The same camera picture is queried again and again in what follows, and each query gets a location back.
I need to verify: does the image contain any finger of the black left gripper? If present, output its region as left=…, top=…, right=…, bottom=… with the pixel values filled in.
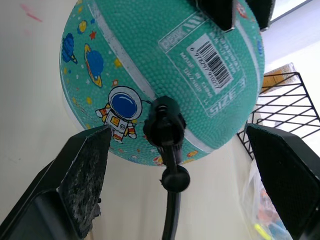
left=187, top=0, right=237, bottom=33
left=245, top=0, right=276, bottom=32

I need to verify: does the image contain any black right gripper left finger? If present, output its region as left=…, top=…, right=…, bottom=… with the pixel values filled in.
left=0, top=124, right=113, bottom=240

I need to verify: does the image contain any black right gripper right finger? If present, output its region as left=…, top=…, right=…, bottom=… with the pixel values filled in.
left=245, top=123, right=320, bottom=240

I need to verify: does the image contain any teal astronaut print ball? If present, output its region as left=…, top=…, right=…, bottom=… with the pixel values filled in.
left=59, top=0, right=266, bottom=168

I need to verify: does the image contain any black hand pump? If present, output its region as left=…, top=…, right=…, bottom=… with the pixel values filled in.
left=142, top=95, right=192, bottom=240

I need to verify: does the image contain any clear plastic bag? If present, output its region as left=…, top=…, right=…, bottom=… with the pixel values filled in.
left=242, top=159, right=297, bottom=240

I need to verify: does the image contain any yellow cardboard box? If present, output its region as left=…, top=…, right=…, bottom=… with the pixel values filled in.
left=260, top=62, right=297, bottom=95

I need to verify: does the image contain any black wire rack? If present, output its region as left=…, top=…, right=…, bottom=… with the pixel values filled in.
left=236, top=71, right=320, bottom=161

